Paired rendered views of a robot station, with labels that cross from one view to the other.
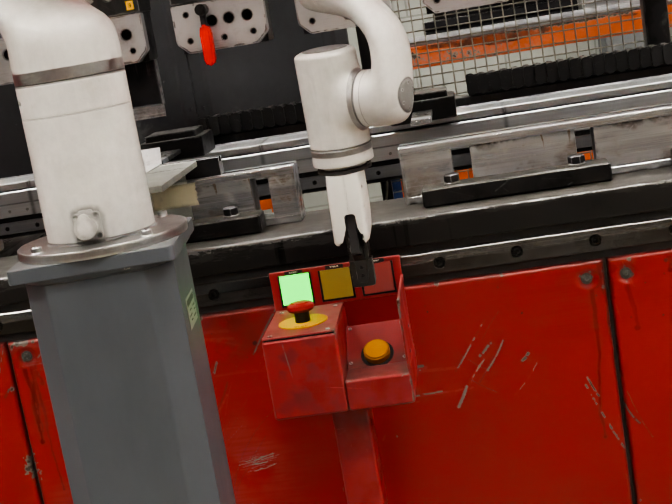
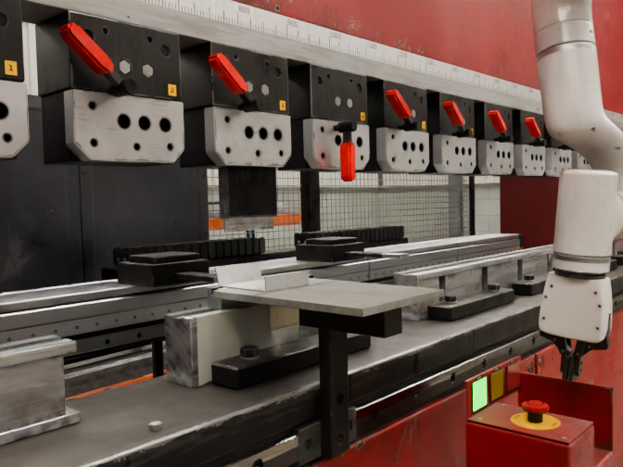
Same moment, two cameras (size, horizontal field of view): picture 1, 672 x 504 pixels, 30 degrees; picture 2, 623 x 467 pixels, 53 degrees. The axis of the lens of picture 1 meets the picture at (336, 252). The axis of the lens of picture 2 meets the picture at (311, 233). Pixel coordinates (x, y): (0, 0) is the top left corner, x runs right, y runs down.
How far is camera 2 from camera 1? 1.81 m
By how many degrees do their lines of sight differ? 55
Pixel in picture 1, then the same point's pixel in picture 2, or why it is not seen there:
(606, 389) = not seen: hidden behind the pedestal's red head
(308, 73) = (607, 186)
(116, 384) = not seen: outside the picture
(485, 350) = not seen: hidden behind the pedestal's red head
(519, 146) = (464, 277)
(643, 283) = (545, 369)
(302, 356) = (583, 452)
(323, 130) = (606, 237)
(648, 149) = (502, 283)
